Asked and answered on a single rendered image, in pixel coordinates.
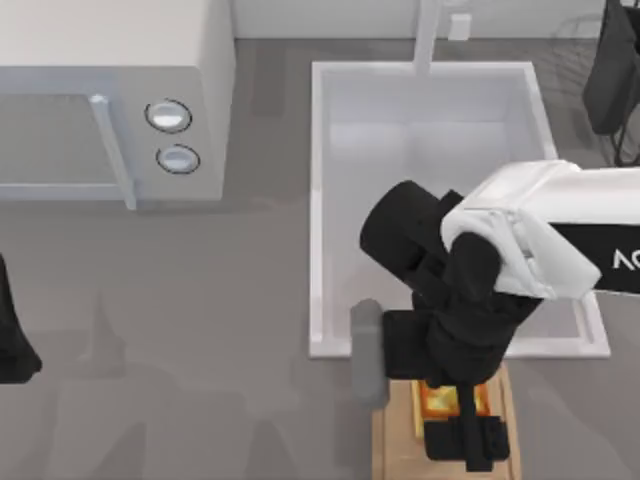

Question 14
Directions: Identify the wooden board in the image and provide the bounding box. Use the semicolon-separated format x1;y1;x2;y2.
370;361;523;480

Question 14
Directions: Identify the microwave glass door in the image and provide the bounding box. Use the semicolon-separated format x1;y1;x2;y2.
0;67;132;202

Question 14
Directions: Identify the small microwave knob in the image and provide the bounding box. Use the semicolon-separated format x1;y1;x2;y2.
155;143;203;176

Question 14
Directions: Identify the small white block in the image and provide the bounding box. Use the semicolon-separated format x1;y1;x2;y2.
449;13;473;42

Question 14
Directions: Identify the pale grey rounded box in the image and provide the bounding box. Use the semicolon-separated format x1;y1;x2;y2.
349;298;393;410

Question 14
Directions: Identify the large microwave knob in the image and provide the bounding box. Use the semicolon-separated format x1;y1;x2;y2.
144;98;194;135

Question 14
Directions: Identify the tall white tap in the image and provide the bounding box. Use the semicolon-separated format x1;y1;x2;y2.
412;0;442;78

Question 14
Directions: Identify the black stand with thin legs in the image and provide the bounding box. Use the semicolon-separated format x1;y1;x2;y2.
581;0;640;169

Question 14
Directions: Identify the pale microwave oven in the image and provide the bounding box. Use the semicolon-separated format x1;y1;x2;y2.
0;0;237;212

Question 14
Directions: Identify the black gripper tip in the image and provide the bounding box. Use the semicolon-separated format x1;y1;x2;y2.
0;253;44;387

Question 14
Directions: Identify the white sink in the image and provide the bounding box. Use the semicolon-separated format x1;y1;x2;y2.
306;60;613;360

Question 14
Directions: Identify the microwave door handle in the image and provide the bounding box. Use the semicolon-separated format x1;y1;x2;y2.
88;93;138;211

